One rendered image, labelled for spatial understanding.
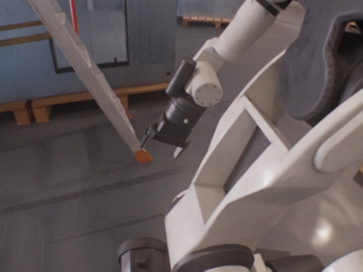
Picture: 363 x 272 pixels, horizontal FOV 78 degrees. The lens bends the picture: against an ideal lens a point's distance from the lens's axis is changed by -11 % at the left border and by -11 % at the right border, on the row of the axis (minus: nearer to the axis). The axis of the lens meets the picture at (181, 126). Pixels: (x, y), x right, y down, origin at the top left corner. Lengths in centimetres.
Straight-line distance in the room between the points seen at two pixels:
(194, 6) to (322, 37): 564
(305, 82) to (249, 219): 20
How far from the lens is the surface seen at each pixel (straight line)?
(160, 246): 100
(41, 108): 211
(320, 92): 29
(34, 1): 121
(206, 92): 53
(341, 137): 27
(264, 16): 52
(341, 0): 28
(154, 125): 66
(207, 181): 42
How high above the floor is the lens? 104
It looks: 33 degrees down
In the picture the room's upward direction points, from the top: 3 degrees clockwise
